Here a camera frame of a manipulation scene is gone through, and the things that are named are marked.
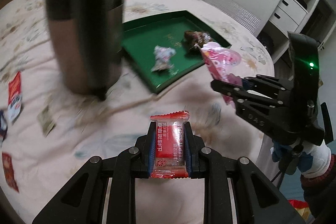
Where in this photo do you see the brown thermos cup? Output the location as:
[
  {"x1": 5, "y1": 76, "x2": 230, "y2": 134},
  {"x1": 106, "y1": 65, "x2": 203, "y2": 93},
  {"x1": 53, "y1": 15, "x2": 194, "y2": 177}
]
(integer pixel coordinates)
[{"x1": 45, "y1": 0, "x2": 132, "y2": 101}]

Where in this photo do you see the person's right hand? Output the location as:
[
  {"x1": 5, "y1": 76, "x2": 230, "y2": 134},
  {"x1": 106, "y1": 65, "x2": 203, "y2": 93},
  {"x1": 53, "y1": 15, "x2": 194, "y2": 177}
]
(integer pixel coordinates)
[{"x1": 297, "y1": 140, "x2": 332, "y2": 177}]

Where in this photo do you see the clear white candy wrapper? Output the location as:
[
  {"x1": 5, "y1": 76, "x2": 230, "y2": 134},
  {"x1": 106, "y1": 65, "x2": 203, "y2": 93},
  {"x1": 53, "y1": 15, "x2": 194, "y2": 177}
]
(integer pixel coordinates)
[{"x1": 151, "y1": 45, "x2": 177, "y2": 73}]

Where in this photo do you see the red and white snack packet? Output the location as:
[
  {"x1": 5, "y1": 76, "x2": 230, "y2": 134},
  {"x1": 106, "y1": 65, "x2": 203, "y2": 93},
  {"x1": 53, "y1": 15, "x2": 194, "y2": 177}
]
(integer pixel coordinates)
[{"x1": 7, "y1": 71, "x2": 23, "y2": 123}]

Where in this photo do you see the red and yellow bag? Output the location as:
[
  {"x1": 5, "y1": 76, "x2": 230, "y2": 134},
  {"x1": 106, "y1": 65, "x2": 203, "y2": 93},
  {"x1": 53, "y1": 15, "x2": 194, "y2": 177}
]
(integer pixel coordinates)
[{"x1": 287, "y1": 199, "x2": 311, "y2": 216}]

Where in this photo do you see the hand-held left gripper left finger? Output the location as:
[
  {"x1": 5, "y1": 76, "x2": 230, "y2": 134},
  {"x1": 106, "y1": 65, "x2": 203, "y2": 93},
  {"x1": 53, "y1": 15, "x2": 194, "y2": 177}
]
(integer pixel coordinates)
[{"x1": 31, "y1": 122, "x2": 158, "y2": 224}]

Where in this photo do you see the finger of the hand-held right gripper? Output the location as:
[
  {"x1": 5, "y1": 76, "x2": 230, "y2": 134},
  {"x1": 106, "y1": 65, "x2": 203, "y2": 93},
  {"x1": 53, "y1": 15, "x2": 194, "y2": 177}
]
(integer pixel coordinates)
[
  {"x1": 243, "y1": 76, "x2": 293, "y2": 98},
  {"x1": 211, "y1": 79, "x2": 285, "y2": 109}
]

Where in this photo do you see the small red snack packet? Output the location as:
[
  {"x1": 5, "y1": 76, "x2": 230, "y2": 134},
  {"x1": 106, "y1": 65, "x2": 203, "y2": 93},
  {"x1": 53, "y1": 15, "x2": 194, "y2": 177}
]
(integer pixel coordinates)
[{"x1": 149, "y1": 110, "x2": 190, "y2": 179}]

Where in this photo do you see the person's right forearm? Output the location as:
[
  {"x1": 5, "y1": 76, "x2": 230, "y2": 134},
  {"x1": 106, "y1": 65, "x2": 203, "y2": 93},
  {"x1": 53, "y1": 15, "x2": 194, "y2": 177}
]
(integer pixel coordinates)
[{"x1": 301, "y1": 170, "x2": 336, "y2": 214}]

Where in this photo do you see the brown and gold snack packet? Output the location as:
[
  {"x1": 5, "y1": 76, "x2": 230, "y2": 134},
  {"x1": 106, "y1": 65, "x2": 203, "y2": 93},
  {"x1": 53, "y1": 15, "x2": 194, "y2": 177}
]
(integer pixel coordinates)
[{"x1": 182, "y1": 30, "x2": 212, "y2": 52}]

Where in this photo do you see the dark red snack packet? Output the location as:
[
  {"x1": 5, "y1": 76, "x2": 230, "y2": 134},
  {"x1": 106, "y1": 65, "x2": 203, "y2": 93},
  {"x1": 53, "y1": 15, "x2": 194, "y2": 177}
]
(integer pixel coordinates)
[{"x1": 1, "y1": 152, "x2": 19, "y2": 193}]

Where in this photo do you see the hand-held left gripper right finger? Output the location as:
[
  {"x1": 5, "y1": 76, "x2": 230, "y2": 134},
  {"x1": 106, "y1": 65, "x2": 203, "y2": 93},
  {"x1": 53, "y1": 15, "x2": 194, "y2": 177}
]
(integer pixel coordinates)
[{"x1": 184, "y1": 122, "x2": 306, "y2": 224}]

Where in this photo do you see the white shelf unit with drawers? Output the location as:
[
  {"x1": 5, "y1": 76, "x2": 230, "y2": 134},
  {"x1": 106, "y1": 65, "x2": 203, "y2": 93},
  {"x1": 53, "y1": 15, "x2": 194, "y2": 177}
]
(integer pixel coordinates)
[{"x1": 259, "y1": 0, "x2": 331, "y2": 62}]

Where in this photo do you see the pink cartoon candy packet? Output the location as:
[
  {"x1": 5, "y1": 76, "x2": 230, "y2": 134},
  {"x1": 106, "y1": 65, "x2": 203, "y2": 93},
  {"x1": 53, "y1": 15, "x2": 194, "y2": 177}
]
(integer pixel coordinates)
[{"x1": 201, "y1": 42, "x2": 242, "y2": 109}]

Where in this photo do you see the floral blanket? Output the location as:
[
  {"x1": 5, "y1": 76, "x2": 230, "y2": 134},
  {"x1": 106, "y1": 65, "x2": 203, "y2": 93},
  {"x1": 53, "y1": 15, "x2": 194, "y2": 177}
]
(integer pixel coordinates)
[{"x1": 0, "y1": 0, "x2": 275, "y2": 224}]

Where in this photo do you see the small green beige packet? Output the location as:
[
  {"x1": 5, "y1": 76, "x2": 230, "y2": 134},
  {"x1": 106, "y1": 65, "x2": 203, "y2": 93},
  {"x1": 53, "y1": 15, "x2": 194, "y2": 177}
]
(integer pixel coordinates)
[{"x1": 37, "y1": 106, "x2": 57, "y2": 136}]

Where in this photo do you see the green box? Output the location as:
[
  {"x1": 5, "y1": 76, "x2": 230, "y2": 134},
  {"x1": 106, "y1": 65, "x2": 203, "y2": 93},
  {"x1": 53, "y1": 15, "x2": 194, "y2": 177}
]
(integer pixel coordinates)
[{"x1": 122, "y1": 10, "x2": 233, "y2": 94}]

